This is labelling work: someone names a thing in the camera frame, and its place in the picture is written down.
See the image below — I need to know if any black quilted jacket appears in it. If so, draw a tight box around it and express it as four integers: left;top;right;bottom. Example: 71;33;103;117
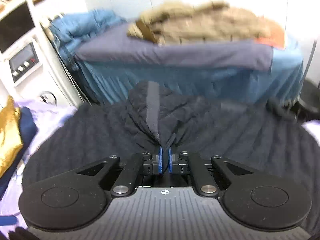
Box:
22;81;319;234

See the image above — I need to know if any lavender bed sheet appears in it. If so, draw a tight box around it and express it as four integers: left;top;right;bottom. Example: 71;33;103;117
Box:
1;100;76;235

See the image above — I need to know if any light blue down jacket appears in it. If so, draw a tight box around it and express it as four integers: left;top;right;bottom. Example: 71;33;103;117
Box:
49;9;126;72

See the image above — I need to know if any grey purple mattress pad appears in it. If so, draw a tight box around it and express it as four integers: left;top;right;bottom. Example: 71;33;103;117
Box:
75;23;273;71

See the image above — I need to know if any navy blue fabric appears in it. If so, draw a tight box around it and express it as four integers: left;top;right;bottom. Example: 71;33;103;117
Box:
1;107;38;199

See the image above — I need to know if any white cabinet appliance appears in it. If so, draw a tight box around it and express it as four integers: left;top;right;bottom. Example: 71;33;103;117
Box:
1;0;83;107

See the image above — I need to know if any tan khaki garment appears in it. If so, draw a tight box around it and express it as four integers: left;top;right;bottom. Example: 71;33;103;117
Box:
127;1;285;49

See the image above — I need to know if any gold satin fabric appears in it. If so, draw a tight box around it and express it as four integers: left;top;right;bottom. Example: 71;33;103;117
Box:
0;96;23;177

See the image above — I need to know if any grey control panel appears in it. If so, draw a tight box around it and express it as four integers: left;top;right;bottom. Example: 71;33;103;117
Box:
9;42;39;83

